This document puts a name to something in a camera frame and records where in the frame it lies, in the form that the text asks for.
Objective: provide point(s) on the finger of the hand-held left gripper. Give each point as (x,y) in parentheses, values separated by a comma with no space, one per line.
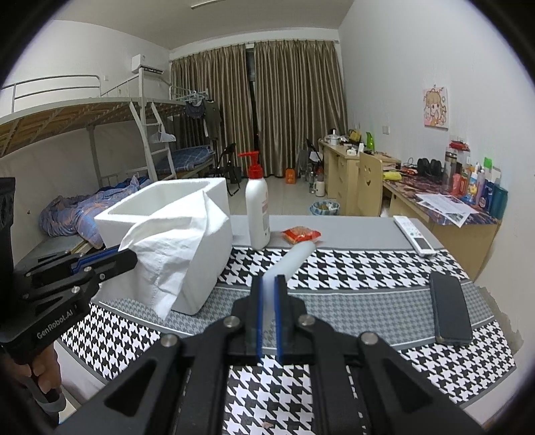
(98,257)
(119,265)

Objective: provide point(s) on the ceiling tube light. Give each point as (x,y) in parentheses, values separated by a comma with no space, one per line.
(208,4)

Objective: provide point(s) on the black smartphone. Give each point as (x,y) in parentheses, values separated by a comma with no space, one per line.
(450,307)

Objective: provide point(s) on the red snack packet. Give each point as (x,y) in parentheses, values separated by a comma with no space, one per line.
(301,235)

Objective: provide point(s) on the houndstooth tablecloth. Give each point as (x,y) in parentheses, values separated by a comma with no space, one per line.
(355,267)

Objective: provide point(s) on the white foam box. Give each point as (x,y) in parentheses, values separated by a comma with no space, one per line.
(217,259)

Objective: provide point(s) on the cartoon wall poster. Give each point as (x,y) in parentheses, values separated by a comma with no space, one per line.
(435,107)

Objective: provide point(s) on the round waste basket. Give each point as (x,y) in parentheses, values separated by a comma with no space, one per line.
(324,208)

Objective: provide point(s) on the white metal bunk bed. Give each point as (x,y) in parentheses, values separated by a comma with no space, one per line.
(62,117)
(192,159)

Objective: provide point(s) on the brown curtain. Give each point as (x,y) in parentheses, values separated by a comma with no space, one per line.
(209,104)
(301,104)

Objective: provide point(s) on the light wooden desk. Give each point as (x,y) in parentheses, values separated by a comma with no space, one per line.
(338,180)

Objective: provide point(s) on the white lotion bottle red pump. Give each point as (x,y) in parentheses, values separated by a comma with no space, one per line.
(257,209)

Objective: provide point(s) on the black headphones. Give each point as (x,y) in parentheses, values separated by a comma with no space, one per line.
(429,167)

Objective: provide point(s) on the white air conditioner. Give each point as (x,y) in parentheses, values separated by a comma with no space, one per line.
(146,65)

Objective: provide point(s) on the blue plaid quilt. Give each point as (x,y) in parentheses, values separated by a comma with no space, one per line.
(71,213)

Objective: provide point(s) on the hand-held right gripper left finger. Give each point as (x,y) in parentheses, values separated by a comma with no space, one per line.
(260,318)

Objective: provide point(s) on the wooden chair with smiley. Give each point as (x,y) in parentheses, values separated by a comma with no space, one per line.
(370,188)

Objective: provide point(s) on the wooden desk with patterned top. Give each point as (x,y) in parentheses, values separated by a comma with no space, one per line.
(459,242)

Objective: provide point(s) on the white bunk bed ladder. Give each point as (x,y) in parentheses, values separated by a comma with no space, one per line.
(152,138)

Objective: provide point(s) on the white paper tissue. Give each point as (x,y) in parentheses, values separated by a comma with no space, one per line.
(167,251)

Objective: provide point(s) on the printed paper sheets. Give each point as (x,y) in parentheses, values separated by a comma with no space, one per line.
(447,209)

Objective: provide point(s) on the orange container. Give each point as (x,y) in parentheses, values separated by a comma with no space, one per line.
(291,175)

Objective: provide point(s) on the person's left hand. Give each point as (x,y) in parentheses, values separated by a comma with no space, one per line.
(47,372)

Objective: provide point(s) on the white plastic tube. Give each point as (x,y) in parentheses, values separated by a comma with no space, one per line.
(292,259)

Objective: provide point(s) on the hanging dark clothes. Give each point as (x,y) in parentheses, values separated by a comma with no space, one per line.
(209,117)

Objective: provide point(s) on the white remote control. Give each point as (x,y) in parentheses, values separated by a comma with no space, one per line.
(413,235)

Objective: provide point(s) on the black folding chair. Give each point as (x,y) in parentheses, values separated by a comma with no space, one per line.
(310,161)
(228,167)

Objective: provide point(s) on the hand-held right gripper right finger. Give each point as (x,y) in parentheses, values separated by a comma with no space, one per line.
(279,318)

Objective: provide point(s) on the white thermos jug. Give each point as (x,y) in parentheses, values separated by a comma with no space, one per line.
(320,186)

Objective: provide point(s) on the group of toiletry bottles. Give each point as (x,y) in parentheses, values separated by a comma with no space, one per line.
(476,188)

